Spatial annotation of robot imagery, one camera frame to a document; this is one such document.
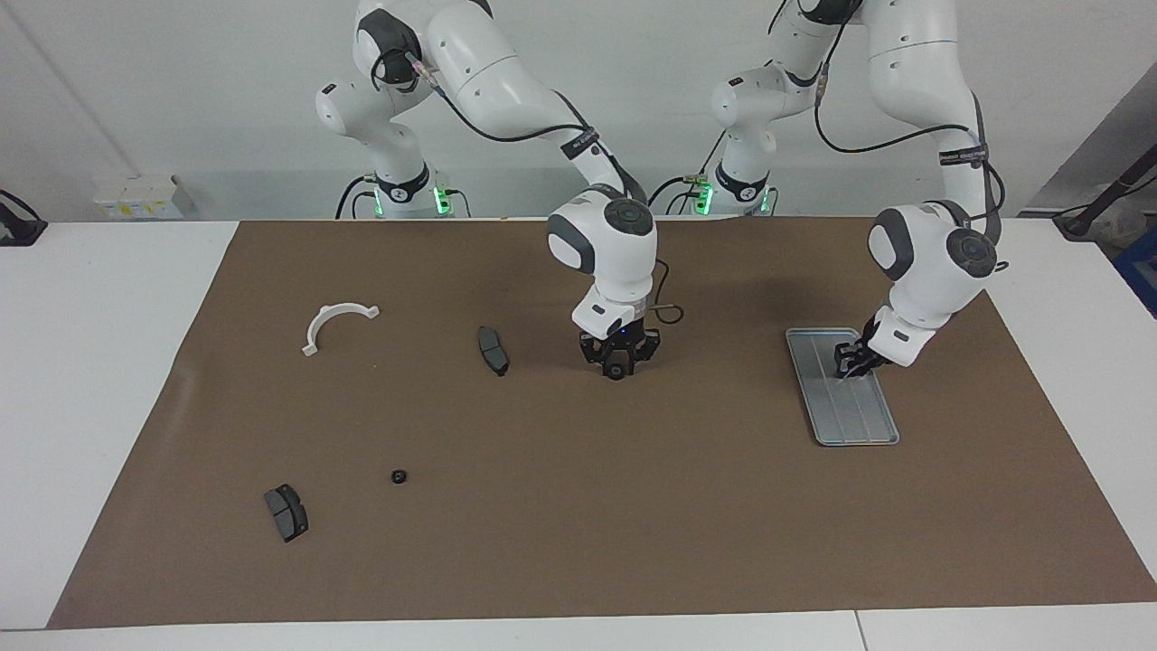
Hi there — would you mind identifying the silver metal tray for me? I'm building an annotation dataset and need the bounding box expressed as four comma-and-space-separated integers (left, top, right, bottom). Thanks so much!
785, 327, 901, 448

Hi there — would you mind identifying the long grey brake pad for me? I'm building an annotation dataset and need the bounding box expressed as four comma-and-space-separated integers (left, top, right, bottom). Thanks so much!
476, 325, 511, 378

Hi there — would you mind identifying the brown paper table mat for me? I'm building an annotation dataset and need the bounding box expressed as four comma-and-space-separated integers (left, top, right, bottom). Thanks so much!
47, 215, 1157, 630

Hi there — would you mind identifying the black stand pole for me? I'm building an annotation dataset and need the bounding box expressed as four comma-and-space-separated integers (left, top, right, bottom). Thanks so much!
1053, 140, 1157, 241

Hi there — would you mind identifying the blue crate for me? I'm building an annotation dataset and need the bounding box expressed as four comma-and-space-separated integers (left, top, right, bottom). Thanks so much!
1114, 226, 1157, 317

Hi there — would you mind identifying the short grey brake pad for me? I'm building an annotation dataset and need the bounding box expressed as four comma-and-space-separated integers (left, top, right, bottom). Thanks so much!
264, 484, 309, 543

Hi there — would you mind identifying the white box with labels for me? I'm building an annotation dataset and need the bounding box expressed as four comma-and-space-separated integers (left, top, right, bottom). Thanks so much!
93, 174, 187, 221

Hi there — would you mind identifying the black table clamp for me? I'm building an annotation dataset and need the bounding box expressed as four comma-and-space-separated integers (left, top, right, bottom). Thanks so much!
0, 188, 48, 247

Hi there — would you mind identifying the black base cable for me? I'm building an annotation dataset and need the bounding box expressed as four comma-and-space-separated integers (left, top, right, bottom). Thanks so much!
334, 174, 381, 220
642, 131, 729, 216

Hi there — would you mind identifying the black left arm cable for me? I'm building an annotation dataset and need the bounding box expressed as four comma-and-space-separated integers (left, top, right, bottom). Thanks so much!
768, 0, 1009, 272

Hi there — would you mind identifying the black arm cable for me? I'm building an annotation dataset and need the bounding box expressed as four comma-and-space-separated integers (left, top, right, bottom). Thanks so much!
768, 0, 1009, 272
380, 45, 685, 326

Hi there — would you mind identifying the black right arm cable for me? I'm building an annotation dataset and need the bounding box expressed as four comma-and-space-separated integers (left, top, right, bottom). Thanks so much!
380, 45, 685, 326

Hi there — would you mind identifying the white curved plastic bracket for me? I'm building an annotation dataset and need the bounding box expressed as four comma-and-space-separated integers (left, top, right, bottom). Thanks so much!
302, 302, 381, 357

